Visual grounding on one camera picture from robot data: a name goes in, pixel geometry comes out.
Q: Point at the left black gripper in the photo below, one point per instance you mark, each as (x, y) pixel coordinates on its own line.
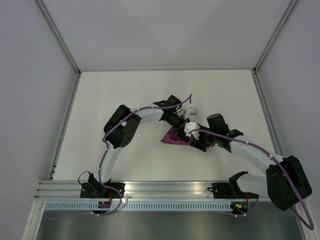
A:
(180, 130)

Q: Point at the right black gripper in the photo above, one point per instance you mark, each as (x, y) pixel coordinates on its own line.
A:
(196, 143)

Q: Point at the purple cloth napkin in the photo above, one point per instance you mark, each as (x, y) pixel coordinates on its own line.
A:
(176, 138)

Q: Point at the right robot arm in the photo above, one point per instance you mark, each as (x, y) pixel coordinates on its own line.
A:
(284, 181)

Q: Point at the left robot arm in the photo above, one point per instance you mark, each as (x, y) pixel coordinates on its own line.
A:
(119, 131)

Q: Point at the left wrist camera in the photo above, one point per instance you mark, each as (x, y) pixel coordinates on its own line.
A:
(191, 111)

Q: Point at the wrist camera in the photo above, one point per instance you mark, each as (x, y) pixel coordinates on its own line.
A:
(191, 111)
(192, 129)

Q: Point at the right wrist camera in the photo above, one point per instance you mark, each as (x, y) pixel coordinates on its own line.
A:
(192, 129)

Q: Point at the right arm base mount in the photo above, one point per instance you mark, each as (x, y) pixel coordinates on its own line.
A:
(224, 190)

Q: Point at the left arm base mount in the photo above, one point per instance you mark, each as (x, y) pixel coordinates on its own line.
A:
(88, 192)

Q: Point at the right aluminium frame post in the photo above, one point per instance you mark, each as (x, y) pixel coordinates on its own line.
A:
(275, 34)

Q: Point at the aluminium frame post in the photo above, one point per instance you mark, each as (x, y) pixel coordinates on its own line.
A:
(57, 35)
(275, 34)

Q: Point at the aluminium mounting rail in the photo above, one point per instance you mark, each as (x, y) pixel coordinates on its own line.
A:
(140, 190)

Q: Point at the white slotted cable duct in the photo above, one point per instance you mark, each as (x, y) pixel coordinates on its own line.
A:
(218, 206)

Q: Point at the left aluminium frame post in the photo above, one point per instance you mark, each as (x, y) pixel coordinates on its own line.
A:
(57, 35)

